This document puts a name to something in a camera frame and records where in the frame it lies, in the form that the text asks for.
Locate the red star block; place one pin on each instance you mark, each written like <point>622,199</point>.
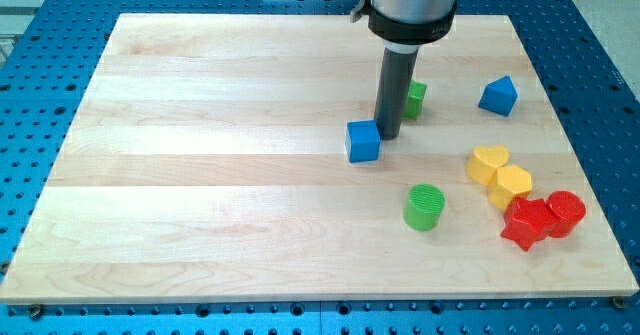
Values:
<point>527,222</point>

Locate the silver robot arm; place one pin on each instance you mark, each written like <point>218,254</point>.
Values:
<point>405,25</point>

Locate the green star block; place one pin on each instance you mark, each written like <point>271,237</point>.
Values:
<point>416,94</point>

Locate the light wooden board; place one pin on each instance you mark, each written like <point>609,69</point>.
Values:
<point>206,162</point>

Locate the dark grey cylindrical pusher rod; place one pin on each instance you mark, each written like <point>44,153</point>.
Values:
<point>393,88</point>

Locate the blue triangle block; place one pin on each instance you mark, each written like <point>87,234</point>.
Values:
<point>499,96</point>

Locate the yellow hexagon block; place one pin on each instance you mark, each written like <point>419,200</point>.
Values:
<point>508,183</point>

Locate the blue cube block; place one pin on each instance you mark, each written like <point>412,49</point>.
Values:
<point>362,141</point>

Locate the green cylinder block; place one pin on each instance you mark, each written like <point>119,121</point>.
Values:
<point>424,205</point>

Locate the yellow heart block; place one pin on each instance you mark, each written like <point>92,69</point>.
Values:
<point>484,162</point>

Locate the red cylinder block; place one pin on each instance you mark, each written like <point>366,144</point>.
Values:
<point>568,210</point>

